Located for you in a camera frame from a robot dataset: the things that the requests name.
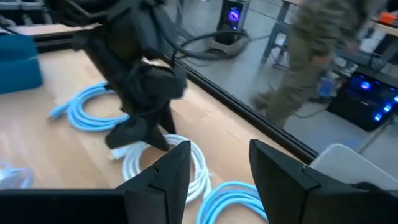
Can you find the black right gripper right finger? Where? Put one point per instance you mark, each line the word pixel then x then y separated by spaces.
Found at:
pixel 286 193

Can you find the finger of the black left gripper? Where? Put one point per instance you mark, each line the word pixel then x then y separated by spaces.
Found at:
pixel 127 133
pixel 163 137

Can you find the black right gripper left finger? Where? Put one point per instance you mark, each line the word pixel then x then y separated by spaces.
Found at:
pixel 149 202

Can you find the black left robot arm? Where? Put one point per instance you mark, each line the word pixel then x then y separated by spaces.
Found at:
pixel 136 28

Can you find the white plastic bin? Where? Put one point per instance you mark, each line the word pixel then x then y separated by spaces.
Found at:
pixel 342 165

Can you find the black computer tower purple light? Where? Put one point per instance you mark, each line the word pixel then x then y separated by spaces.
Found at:
pixel 231 15

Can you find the black computer blue lights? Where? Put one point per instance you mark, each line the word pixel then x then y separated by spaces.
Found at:
pixel 357 102

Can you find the teal blue plastic bin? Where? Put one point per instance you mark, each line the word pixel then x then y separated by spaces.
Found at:
pixel 18 68

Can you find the person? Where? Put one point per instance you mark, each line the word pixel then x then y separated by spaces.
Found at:
pixel 311 37

